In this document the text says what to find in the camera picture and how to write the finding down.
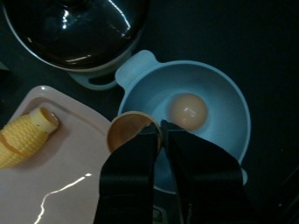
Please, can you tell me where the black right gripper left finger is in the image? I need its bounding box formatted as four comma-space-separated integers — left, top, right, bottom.
92, 123, 164, 224

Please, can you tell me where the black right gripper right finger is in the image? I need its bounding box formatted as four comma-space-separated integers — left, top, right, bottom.
160, 118, 261, 224

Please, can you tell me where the brown egg shell half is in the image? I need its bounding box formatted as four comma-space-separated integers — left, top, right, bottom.
106, 110, 164, 154

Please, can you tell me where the beige toy egg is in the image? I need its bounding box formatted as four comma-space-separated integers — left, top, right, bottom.
168, 93, 209, 131

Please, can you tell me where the pink plastic tray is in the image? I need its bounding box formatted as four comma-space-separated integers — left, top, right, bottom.
0, 85, 113, 224

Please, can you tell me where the yellow toy corn cob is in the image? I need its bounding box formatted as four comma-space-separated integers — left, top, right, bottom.
0, 107, 61, 169

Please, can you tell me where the pot with dark glass lid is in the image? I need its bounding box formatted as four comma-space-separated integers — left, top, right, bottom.
1, 0, 150, 91

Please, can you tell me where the light blue bowl with handles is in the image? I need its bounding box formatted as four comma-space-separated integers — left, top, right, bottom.
114, 49, 252, 194

